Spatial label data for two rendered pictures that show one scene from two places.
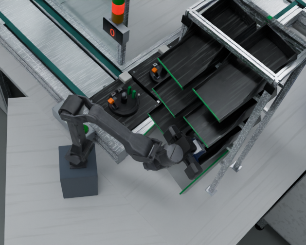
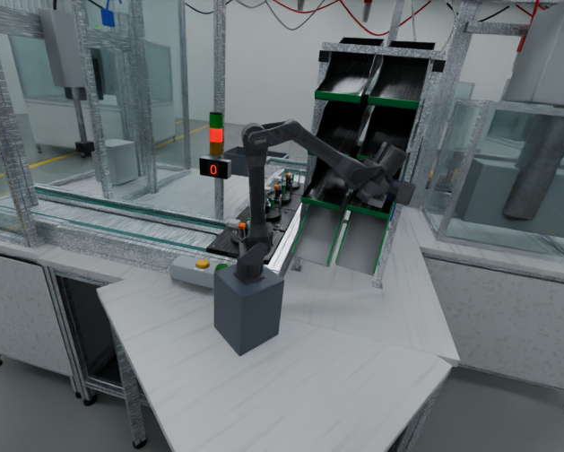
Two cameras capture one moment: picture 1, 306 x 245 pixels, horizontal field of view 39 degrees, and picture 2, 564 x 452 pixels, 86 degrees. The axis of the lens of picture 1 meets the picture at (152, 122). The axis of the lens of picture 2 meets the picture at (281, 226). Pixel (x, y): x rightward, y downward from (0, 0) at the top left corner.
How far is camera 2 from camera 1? 1.11 m
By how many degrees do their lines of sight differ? 37
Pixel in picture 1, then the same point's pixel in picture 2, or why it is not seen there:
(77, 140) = (260, 209)
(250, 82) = (409, 84)
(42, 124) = (159, 296)
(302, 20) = not seen: hidden behind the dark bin
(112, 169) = not seen: hidden behind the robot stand
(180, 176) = (357, 262)
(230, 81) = (393, 89)
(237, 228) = (429, 302)
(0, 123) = (59, 400)
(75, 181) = (259, 301)
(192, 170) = (407, 187)
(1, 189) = not seen: outside the picture
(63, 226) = (264, 389)
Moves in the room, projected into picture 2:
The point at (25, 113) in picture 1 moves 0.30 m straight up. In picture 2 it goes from (129, 294) to (117, 212)
